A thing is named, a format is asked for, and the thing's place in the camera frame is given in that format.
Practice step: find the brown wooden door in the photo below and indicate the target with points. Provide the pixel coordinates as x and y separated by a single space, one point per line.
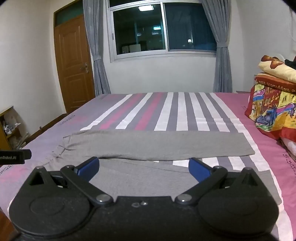
71 69

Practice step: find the sliding glass window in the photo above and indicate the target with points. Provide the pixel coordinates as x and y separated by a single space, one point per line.
161 27

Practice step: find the grey curtain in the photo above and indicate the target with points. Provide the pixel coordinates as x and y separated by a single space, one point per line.
222 58
97 58

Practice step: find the bed with striped sheet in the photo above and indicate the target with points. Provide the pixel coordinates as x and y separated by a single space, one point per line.
161 109

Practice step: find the wooden shelf unit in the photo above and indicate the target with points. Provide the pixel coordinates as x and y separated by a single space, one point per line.
7 136

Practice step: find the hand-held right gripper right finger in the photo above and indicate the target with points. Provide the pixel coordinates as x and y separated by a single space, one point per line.
197 169

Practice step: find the dark cloth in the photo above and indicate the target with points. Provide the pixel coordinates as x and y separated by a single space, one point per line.
291 64

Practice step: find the transom window above door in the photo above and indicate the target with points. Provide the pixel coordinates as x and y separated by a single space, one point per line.
69 12

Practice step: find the cream folded blanket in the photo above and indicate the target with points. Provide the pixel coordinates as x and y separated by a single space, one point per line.
279 69

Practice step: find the grey pants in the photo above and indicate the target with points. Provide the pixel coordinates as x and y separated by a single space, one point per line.
150 146

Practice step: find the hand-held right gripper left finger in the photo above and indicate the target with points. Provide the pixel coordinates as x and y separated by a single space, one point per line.
89 168

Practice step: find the colourful printed quilt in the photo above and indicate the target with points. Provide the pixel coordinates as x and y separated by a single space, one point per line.
272 106

